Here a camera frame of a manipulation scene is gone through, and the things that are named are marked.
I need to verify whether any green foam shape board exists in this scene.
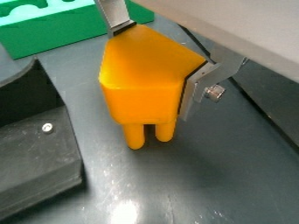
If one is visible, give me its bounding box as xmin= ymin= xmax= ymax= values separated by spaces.
xmin=0 ymin=0 xmax=154 ymax=60

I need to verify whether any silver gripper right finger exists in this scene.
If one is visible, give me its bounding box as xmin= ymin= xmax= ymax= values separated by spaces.
xmin=177 ymin=43 xmax=248 ymax=123

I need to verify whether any black curved holder bracket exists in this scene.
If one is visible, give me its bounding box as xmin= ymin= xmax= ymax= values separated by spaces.
xmin=0 ymin=43 xmax=84 ymax=221

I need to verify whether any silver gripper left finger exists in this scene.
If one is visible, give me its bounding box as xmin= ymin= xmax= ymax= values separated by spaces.
xmin=93 ymin=0 xmax=136 ymax=38

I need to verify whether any orange three prong block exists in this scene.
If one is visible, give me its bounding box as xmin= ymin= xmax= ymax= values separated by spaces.
xmin=98 ymin=24 xmax=205 ymax=150

